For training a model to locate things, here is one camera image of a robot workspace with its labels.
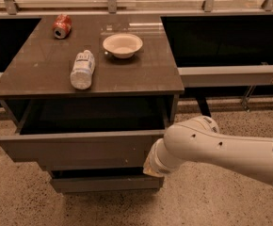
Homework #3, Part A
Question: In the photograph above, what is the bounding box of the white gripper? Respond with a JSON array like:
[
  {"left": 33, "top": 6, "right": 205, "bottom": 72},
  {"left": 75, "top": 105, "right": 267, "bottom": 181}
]
[{"left": 143, "top": 138, "right": 174, "bottom": 177}]

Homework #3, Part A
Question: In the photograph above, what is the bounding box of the grey top drawer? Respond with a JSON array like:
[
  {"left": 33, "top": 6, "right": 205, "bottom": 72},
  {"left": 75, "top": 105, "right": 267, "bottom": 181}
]
[{"left": 0, "top": 97, "right": 168, "bottom": 170}]

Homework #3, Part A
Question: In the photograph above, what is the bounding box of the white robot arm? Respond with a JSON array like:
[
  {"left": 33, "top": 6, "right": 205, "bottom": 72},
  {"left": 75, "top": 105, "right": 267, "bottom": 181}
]
[{"left": 143, "top": 116, "right": 273, "bottom": 186}]

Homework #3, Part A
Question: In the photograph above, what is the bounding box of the grey drawer cabinet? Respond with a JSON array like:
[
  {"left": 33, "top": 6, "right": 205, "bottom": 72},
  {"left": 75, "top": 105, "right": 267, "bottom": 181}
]
[{"left": 0, "top": 16, "right": 184, "bottom": 193}]

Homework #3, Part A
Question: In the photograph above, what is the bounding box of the low grey bench ledge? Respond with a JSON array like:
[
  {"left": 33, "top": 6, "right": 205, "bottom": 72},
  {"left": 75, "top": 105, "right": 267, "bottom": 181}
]
[{"left": 178, "top": 65, "right": 273, "bottom": 88}]

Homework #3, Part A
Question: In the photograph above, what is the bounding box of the white bowl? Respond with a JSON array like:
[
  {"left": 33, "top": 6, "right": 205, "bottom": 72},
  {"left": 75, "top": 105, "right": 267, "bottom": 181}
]
[{"left": 103, "top": 33, "right": 143, "bottom": 59}]

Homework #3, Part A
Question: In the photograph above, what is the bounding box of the clear plastic water bottle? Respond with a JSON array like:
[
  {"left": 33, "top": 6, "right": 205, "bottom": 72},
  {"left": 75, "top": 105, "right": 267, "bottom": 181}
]
[{"left": 70, "top": 50, "right": 95, "bottom": 89}]

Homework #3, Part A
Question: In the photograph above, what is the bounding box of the red soda can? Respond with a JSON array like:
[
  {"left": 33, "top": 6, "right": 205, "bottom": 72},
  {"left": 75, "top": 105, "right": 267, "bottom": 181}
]
[{"left": 52, "top": 14, "right": 72, "bottom": 39}]

